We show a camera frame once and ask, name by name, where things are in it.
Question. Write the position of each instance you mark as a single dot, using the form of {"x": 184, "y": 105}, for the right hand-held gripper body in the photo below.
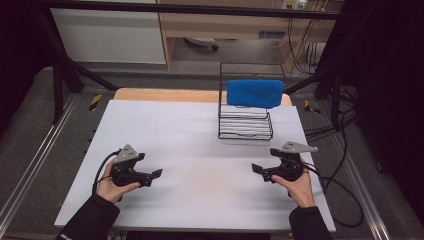
{"x": 289, "y": 165}

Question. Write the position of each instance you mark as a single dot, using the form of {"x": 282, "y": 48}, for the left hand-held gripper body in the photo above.
{"x": 125, "y": 166}

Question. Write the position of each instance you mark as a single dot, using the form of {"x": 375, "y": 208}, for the blue microfibre towel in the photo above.
{"x": 255, "y": 93}

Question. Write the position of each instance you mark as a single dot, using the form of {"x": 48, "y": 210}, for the person's left hand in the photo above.
{"x": 110, "y": 188}

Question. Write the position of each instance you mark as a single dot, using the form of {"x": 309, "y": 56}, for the person's right hand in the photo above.
{"x": 301, "y": 191}

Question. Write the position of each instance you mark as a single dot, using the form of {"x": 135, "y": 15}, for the black metal stand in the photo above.
{"x": 63, "y": 76}
{"x": 328, "y": 86}

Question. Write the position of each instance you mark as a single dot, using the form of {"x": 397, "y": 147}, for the white cabinet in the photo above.
{"x": 106, "y": 36}

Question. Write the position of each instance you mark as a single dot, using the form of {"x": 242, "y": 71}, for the white chair base with caster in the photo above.
{"x": 203, "y": 42}

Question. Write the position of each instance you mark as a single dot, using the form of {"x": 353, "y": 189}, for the light wooden desk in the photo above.
{"x": 226, "y": 25}

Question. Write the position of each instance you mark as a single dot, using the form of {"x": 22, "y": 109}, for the white power strip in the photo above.
{"x": 294, "y": 4}

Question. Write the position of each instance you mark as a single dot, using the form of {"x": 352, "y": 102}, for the aluminium floor rail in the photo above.
{"x": 366, "y": 200}
{"x": 36, "y": 156}

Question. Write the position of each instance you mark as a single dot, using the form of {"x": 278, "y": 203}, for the black metal frame bar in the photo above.
{"x": 186, "y": 9}

